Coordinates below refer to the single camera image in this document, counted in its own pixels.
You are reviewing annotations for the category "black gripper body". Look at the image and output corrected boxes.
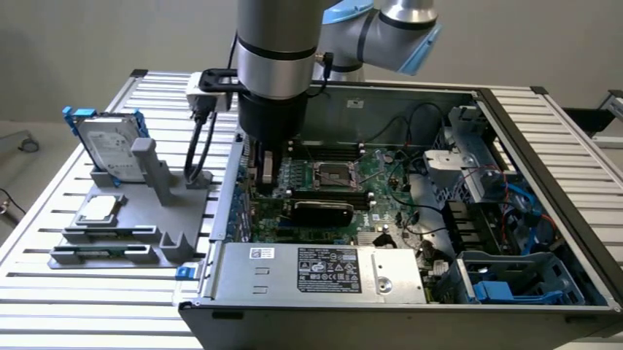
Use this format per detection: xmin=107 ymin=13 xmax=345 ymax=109
xmin=238 ymin=91 xmax=310 ymax=147

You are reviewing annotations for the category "black RAM slot bank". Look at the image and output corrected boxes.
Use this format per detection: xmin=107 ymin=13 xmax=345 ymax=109
xmin=290 ymin=188 xmax=377 ymax=211
xmin=286 ymin=139 xmax=368 ymax=160

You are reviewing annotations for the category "CPU socket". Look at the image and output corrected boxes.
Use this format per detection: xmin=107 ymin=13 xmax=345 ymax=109
xmin=313 ymin=159 xmax=366 ymax=193

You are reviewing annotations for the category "grey parts rack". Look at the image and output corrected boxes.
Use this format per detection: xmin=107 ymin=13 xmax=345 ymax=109
xmin=47 ymin=137 xmax=217 ymax=270

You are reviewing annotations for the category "green motherboard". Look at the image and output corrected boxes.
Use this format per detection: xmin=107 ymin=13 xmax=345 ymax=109
xmin=233 ymin=139 xmax=442 ymax=258

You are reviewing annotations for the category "silver power supply unit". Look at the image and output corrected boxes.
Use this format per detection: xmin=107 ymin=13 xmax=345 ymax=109
xmin=198 ymin=242 xmax=429 ymax=306

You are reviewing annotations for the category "silver hard disk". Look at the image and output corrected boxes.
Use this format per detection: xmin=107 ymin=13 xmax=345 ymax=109
xmin=75 ymin=114 xmax=146 ymax=182

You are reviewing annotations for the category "silver CPU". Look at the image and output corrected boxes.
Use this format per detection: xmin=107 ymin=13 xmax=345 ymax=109
xmin=79 ymin=196 xmax=122 ymax=222

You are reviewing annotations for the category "green RAM stick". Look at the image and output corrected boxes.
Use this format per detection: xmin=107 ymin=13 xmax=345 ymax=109
xmin=53 ymin=246 xmax=150 ymax=257

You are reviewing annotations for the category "silver drive cage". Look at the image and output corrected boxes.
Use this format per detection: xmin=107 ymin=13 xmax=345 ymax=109
xmin=422 ymin=104 xmax=518 ymax=203

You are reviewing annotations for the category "blue disk caddy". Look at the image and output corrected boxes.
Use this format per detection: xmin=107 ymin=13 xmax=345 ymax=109
xmin=62 ymin=105 xmax=150 ymax=187

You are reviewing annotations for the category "black fan shroud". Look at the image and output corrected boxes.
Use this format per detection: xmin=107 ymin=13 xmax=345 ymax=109
xmin=444 ymin=199 xmax=509 ymax=257

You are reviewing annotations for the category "grey caster wheel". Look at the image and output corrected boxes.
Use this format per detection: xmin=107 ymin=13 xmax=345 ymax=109
xmin=17 ymin=132 xmax=42 ymax=152

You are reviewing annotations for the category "black open PC case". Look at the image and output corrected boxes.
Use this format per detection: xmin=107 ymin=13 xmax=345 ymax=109
xmin=178 ymin=80 xmax=623 ymax=350

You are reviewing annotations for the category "blue bay lever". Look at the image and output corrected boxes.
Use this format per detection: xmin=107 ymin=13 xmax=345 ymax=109
xmin=473 ymin=279 xmax=557 ymax=304

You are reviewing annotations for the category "grey disk bay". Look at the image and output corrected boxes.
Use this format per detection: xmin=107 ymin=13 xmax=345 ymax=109
xmin=456 ymin=250 xmax=589 ymax=306

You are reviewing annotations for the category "black camera bracket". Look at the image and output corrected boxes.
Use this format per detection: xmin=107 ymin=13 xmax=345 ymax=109
xmin=199 ymin=68 xmax=247 ymax=95

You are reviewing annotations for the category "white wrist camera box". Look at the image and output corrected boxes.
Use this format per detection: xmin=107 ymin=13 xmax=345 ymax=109
xmin=186 ymin=71 xmax=231 ymax=111

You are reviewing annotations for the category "black camera cable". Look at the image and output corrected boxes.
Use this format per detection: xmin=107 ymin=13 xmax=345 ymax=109
xmin=183 ymin=106 xmax=219 ymax=183

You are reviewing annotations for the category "black arm connector cable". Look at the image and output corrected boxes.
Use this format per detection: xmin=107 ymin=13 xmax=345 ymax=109
xmin=306 ymin=52 xmax=337 ymax=98

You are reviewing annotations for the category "black looped wire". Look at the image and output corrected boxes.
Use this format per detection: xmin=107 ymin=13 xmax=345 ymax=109
xmin=373 ymin=102 xmax=445 ymax=147

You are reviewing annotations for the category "red wire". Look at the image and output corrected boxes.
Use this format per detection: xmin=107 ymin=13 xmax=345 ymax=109
xmin=461 ymin=166 xmax=561 ymax=234

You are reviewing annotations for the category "thin black floor cable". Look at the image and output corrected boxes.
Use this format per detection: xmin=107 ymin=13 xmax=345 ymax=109
xmin=0 ymin=187 xmax=29 ymax=217

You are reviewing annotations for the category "blue wire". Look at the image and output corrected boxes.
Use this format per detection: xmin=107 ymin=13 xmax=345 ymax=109
xmin=505 ymin=181 xmax=560 ymax=258

